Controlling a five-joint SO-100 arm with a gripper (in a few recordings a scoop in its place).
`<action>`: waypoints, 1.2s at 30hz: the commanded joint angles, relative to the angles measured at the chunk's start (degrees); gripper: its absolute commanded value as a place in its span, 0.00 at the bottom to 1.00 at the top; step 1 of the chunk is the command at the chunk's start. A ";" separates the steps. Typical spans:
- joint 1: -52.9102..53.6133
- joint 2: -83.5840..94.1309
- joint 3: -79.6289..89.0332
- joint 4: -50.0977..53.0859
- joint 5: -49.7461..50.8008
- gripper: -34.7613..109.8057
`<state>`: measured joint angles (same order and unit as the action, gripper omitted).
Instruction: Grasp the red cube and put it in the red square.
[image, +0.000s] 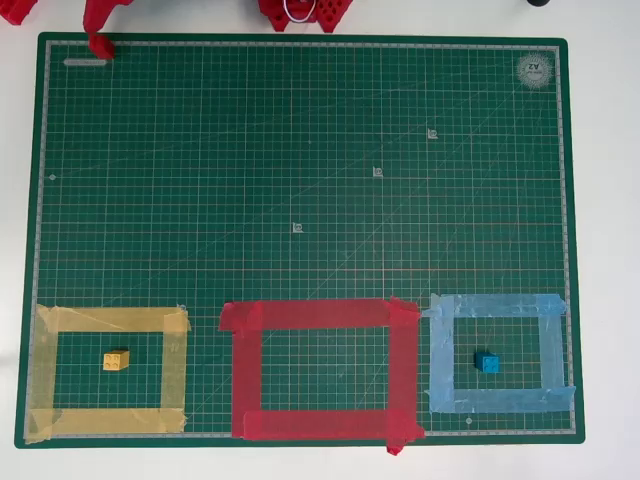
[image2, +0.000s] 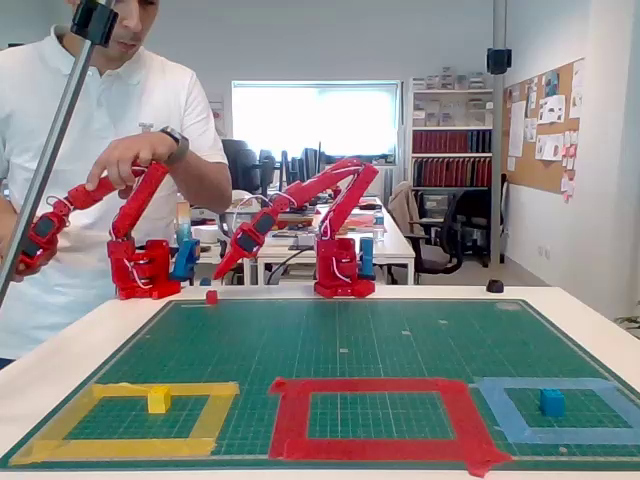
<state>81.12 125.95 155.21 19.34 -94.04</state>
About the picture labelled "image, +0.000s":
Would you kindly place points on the yellow toy brick cube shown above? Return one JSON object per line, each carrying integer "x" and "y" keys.
{"x": 116, "y": 360}

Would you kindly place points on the small black round object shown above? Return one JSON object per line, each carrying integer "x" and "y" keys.
{"x": 538, "y": 2}

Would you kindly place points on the green cutting mat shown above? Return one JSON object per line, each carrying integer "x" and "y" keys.
{"x": 300, "y": 150}

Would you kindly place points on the red robot arm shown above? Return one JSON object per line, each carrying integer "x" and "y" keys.
{"x": 267, "y": 12}

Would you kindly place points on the blue toy brick cube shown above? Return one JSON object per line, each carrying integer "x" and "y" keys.
{"x": 487, "y": 362}

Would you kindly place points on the red tape square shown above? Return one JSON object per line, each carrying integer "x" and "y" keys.
{"x": 320, "y": 425}

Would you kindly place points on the blue tape square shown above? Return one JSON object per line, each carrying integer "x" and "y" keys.
{"x": 500, "y": 400}

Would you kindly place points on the yellow tape square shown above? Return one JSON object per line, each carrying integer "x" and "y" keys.
{"x": 110, "y": 422}

